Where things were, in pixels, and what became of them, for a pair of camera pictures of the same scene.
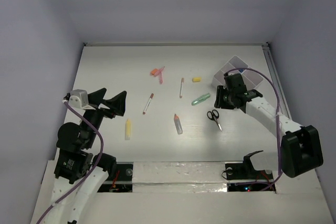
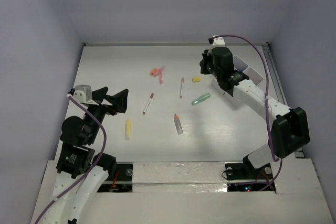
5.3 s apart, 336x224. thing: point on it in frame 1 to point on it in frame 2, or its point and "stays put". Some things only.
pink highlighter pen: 161,78 stays put
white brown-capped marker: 148,104 stays put
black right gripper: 219,102 to 204,68
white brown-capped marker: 181,86 stays put
